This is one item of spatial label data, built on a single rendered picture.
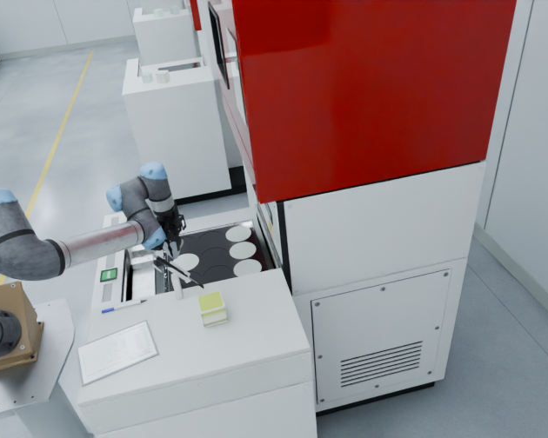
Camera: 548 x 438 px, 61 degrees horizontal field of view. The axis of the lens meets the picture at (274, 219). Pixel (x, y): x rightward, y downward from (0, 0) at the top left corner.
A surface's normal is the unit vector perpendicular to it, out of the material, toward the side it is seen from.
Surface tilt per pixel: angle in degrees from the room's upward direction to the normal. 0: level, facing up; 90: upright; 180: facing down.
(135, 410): 90
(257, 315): 0
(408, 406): 0
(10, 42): 90
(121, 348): 0
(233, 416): 90
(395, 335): 90
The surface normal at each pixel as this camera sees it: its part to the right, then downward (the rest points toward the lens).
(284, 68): 0.22, 0.55
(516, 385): -0.09, -0.81
